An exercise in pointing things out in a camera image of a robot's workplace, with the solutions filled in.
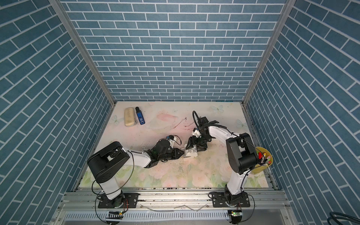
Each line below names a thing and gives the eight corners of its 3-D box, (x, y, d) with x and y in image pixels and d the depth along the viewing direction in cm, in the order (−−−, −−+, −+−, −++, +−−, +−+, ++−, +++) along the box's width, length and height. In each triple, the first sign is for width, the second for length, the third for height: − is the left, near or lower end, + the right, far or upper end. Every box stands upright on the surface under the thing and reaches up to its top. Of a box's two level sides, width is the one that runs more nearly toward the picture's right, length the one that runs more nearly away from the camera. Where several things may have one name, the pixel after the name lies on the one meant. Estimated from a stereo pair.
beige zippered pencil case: (126, 128, 105) (124, 125, 102) (125, 111, 117) (124, 107, 114) (135, 126, 107) (134, 123, 104) (134, 109, 118) (133, 106, 115)
